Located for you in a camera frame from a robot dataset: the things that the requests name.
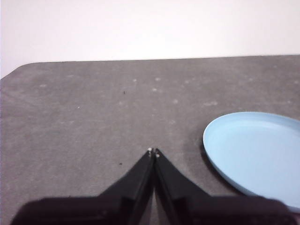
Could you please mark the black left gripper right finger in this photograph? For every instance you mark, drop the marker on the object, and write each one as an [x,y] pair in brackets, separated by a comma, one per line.
[187,204]

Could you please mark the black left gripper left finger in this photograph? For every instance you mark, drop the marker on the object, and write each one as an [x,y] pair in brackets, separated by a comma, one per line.
[131,199]

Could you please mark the light blue round plate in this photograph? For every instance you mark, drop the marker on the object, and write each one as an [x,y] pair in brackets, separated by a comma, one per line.
[255,152]

